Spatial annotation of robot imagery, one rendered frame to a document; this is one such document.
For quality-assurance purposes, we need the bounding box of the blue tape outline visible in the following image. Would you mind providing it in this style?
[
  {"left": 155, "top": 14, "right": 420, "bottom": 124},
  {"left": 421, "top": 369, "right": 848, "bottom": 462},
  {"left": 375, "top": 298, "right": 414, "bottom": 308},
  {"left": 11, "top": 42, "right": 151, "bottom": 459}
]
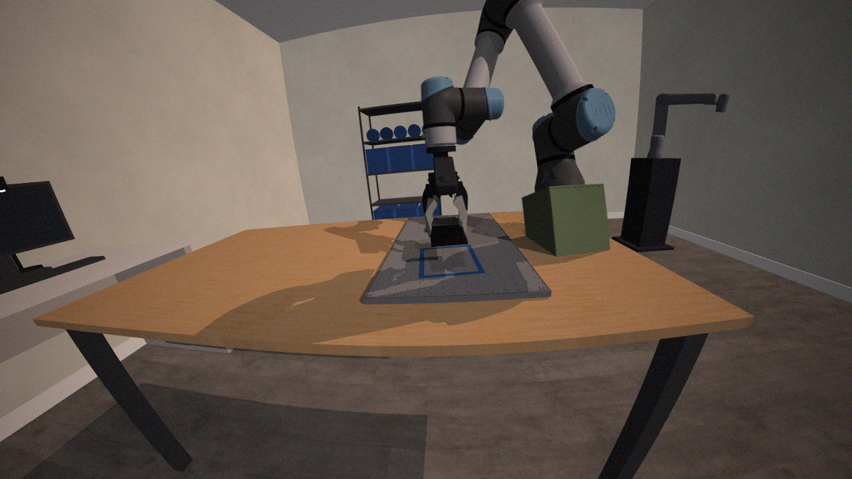
[{"left": 419, "top": 245, "right": 485, "bottom": 278}]

